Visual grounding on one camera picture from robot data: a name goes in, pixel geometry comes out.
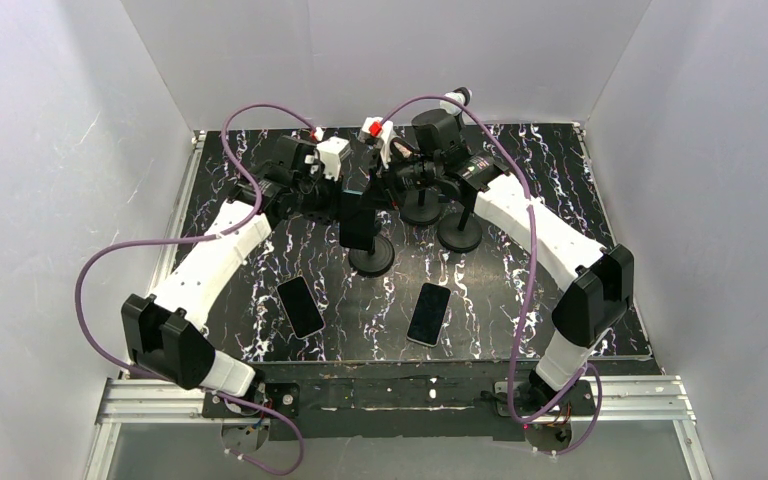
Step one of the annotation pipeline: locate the black phone stand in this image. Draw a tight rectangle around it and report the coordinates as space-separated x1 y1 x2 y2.
348 219 395 278
437 182 483 253
399 188 442 226

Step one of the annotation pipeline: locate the blue smartphone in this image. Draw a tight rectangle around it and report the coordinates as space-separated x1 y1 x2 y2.
338 190 378 251

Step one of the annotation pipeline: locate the black phone stand front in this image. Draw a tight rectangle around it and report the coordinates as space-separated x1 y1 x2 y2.
348 219 395 278

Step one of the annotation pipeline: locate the black smartphone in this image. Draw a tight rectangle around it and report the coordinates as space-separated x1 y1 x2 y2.
406 283 451 348
276 276 325 339

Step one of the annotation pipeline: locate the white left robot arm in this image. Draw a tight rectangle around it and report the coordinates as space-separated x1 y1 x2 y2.
121 136 352 397

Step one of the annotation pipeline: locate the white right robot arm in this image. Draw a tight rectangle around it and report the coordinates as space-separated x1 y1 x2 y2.
361 108 634 402

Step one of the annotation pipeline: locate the white microphone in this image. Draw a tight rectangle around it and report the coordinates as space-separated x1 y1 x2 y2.
439 87 472 115

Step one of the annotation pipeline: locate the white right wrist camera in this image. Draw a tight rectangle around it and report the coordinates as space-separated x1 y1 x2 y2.
358 117 395 169

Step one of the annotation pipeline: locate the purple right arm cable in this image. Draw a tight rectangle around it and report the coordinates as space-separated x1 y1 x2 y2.
380 93 605 457

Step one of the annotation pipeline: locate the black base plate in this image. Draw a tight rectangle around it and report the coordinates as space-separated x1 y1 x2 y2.
201 359 662 443

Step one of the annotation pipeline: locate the aluminium rail frame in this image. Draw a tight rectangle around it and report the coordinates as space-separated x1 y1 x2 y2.
86 123 707 479

